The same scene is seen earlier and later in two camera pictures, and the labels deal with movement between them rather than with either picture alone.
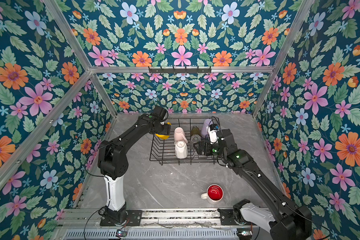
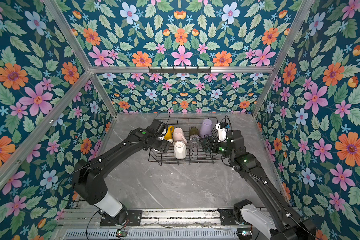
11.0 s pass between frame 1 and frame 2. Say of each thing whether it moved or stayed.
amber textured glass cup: stayed
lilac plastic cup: stayed
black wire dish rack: stayed
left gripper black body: moved
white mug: stayed
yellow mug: moved
